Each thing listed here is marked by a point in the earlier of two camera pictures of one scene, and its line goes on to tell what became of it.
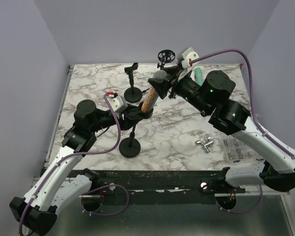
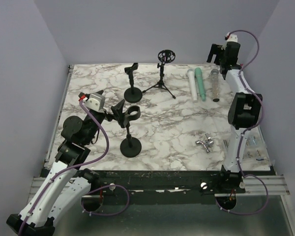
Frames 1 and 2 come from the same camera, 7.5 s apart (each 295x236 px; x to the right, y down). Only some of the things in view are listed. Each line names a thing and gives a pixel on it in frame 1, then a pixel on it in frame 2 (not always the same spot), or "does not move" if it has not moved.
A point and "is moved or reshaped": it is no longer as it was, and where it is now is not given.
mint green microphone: [198, 75] does not move
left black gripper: [127, 123] → [117, 112]
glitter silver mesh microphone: [151, 96] is moved or reshaped
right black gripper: [162, 87] → [215, 49]
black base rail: [194, 186] does not move
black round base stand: [132, 95] does not move
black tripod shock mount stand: [165, 56] does not move
